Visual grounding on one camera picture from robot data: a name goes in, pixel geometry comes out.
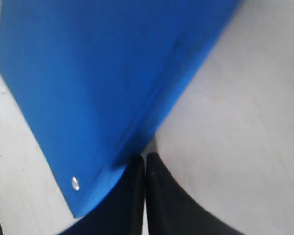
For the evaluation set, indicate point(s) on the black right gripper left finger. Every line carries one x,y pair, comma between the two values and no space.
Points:
121,212

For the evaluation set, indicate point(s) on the blue binder folder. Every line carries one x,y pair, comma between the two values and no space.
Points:
94,79

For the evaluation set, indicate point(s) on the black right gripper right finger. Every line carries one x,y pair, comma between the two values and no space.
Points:
171,210

